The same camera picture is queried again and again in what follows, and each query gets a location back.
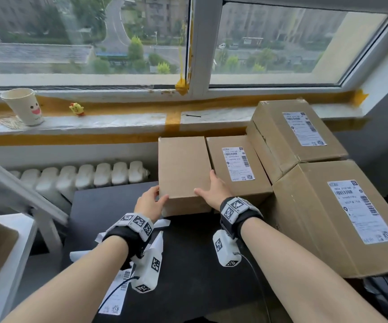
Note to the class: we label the person's left hand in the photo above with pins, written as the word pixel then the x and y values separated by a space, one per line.
pixel 150 203

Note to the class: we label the person's right hand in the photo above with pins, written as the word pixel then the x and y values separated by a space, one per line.
pixel 214 195

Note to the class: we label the slim brown cardboard box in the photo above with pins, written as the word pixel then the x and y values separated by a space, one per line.
pixel 183 164
pixel 274 141
pixel 264 188

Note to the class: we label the stack of shipping labels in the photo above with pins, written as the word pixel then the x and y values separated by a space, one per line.
pixel 116 292

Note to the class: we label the large brown cardboard box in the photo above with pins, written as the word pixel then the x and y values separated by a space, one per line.
pixel 315 205

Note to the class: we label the person's right forearm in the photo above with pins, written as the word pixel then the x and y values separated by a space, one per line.
pixel 308 279

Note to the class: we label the person's left forearm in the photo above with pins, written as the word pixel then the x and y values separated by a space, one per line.
pixel 69 285

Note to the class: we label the white radiator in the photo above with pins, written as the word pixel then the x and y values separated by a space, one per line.
pixel 79 174

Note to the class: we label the small yellow green toy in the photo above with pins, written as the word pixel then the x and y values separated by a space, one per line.
pixel 77 109

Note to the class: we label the grey metal shelf rack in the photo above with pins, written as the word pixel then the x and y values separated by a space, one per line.
pixel 22 193

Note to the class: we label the paper cup with face print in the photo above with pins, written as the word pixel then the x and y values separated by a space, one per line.
pixel 25 107

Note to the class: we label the white window frame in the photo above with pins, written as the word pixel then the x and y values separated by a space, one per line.
pixel 200 47

